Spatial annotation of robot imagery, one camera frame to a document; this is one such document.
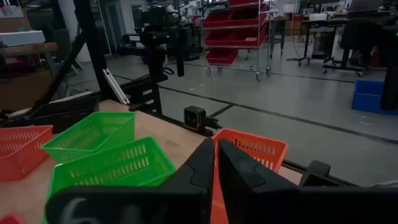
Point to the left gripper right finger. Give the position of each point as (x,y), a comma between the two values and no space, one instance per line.
(280,205)

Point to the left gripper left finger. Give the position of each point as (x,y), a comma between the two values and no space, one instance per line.
(140,205)

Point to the green plastic slotted basket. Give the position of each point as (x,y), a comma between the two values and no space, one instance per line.
(109,169)
(93,135)

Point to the orange plastic slotted basket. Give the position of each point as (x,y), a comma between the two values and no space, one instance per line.
(264,152)
(21,149)
(9,219)

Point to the black plastic slotted basket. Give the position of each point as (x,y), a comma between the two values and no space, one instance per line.
(68,115)

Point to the black background robot arm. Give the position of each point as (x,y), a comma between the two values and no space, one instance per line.
(155,56)
(390,81)

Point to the black table edge clamp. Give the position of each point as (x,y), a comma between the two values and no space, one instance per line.
(317,171)

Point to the black stacked control boxes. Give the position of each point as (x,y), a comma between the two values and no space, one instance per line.
(146,96)

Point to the white aluminium bar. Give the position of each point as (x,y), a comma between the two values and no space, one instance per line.
(115,87)

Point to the blue plastic bin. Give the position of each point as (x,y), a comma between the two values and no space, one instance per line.
(367,96)

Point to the cardboard box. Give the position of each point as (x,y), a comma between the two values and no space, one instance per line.
(21,90)
(15,21)

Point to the grey metal table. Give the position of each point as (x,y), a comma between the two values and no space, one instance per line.
(280,20)

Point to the black wheeled desk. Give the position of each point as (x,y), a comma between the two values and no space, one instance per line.
(323,21)

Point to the wooden workbench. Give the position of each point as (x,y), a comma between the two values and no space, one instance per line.
(28,49)

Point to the white box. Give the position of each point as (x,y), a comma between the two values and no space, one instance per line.
(21,38)

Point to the black table-level camera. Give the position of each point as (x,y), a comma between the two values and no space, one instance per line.
(194,117)

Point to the black diagonal frame brace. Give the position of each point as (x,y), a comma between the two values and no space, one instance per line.
(62,71)

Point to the black rig frame post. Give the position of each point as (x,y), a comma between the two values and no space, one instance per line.
(90,46)

